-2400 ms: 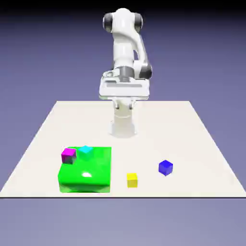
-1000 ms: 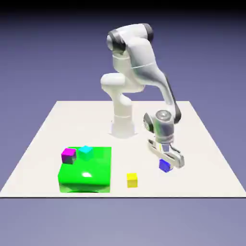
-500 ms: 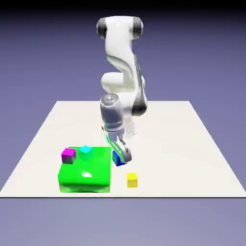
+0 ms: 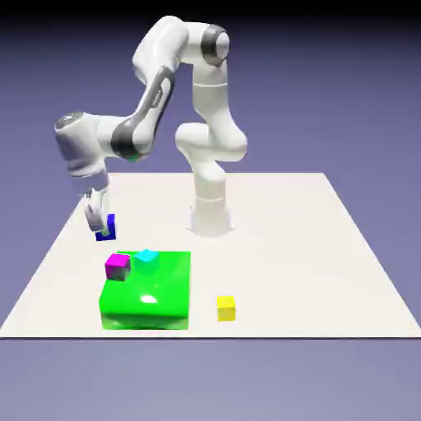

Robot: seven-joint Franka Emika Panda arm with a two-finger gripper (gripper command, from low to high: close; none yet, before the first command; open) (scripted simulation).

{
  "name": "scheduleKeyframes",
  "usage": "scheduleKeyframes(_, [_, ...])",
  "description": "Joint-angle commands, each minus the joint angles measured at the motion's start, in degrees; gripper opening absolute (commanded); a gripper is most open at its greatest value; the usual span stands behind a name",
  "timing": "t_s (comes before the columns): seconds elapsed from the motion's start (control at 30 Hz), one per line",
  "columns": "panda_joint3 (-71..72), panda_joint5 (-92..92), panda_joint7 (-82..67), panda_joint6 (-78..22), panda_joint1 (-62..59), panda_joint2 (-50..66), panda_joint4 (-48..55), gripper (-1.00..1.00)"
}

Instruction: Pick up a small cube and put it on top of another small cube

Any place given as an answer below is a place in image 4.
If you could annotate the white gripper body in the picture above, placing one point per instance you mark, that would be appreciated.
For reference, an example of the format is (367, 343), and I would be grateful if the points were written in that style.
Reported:
(94, 210)

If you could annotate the small blue cube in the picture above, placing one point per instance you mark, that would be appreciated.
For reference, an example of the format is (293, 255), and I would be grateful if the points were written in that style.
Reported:
(111, 230)

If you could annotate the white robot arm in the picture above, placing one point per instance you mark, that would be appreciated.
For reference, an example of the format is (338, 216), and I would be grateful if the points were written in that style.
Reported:
(210, 98)

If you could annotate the small magenta cube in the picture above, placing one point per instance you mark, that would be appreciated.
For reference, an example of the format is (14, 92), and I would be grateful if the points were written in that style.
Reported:
(117, 265)

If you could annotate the small cyan cube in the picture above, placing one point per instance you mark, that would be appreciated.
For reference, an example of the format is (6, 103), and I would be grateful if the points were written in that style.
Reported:
(146, 258)

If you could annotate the small yellow cube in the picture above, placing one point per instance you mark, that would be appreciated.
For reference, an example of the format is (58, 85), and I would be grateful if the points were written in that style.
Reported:
(226, 308)

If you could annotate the large green box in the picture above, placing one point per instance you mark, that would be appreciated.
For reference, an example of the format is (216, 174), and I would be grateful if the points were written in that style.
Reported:
(148, 296)

